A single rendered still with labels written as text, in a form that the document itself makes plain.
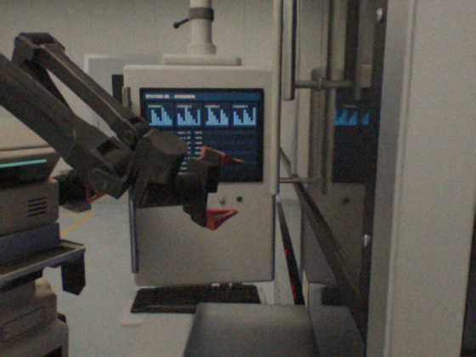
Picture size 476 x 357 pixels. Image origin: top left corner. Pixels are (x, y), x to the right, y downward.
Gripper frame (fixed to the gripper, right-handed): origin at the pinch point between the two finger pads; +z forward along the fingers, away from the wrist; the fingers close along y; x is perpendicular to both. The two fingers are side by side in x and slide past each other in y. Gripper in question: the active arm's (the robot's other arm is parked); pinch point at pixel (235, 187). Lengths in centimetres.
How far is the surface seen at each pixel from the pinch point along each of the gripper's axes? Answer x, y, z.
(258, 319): -9.2, 38.3, 20.7
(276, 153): -20.6, -2.8, 28.7
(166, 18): -486, -101, 224
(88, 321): -187, 146, 40
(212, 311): -18.0, 39.0, 12.4
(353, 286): 33.3, 2.8, -7.1
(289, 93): 2.5, -18.4, 7.6
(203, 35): -62, -34, 27
